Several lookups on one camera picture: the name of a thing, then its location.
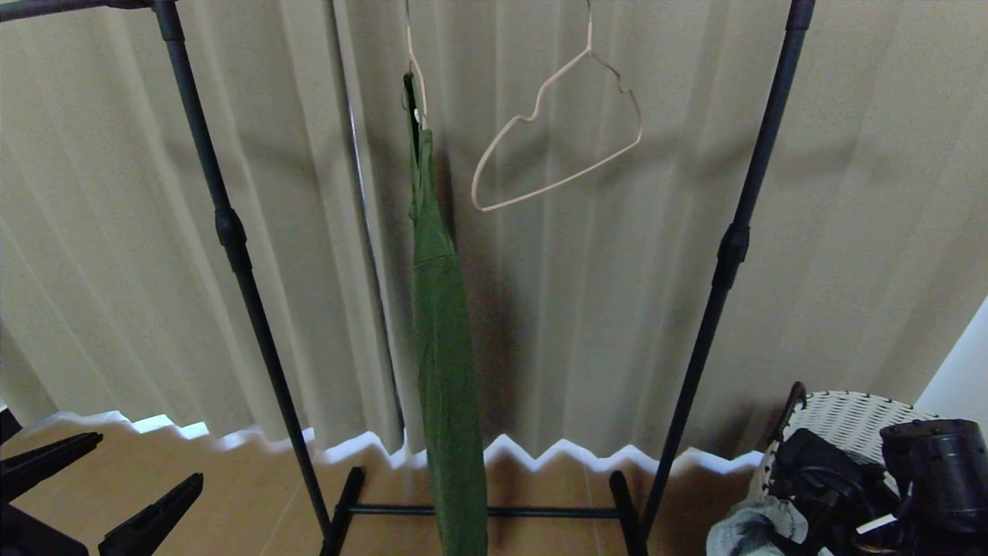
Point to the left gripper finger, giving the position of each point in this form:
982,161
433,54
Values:
46,463
154,521

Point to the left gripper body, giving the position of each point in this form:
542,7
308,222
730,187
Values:
35,533

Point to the green sleeveless top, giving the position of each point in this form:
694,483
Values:
444,347

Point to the pink clothes hanger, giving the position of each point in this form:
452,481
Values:
417,69
588,42

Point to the pale grey shorts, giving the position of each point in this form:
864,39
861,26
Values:
752,525

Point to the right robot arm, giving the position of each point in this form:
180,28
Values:
938,471

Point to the black clothes rack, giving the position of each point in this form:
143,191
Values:
231,232

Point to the white laundry basket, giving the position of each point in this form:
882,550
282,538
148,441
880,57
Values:
841,421

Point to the beige curtain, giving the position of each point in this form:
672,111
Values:
116,232

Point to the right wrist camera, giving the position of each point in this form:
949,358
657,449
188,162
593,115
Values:
818,471

